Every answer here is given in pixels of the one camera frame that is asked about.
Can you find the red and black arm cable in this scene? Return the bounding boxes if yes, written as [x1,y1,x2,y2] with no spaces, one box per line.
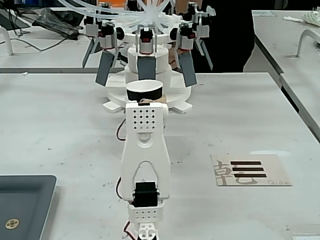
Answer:
[115,117,137,240]

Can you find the black and white paper cup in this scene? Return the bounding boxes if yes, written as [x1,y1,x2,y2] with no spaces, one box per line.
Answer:
[125,79,164,102]

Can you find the gray arched bracket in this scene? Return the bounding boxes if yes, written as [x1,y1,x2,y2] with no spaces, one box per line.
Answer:
[296,28,320,59]

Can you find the gray tablet tray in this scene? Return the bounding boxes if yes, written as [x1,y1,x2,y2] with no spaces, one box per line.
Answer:
[0,174,58,240]

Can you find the white arched bracket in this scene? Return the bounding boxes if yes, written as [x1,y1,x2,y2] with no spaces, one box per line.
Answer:
[0,25,14,56]

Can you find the white crumpled paper items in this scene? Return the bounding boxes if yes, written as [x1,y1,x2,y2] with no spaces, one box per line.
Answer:
[282,6,320,27]

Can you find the person in black clothes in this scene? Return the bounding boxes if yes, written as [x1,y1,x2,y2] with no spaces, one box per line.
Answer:
[172,0,256,74]

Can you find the wooden card with black bars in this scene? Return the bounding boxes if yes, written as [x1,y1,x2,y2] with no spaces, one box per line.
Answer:
[210,153,293,187]

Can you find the black plastic bag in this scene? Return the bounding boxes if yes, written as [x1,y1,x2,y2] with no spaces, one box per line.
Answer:
[31,7,84,41]

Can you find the black cable on table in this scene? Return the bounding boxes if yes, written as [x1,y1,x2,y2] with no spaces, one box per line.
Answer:
[9,27,83,54]

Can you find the white valve carousel machine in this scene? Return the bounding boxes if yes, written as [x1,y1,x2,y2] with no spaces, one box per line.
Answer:
[102,32,194,115]

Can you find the solenoid valve with gray paddle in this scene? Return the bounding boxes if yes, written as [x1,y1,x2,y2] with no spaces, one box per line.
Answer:
[81,16,101,69]
[95,20,118,87]
[191,9,214,71]
[172,21,198,88]
[135,24,158,81]

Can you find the clear silicone tube bundle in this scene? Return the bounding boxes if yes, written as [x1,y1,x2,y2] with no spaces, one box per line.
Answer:
[58,0,191,33]

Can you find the dark laptop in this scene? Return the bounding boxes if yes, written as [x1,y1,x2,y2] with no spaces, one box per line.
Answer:
[0,6,31,32]

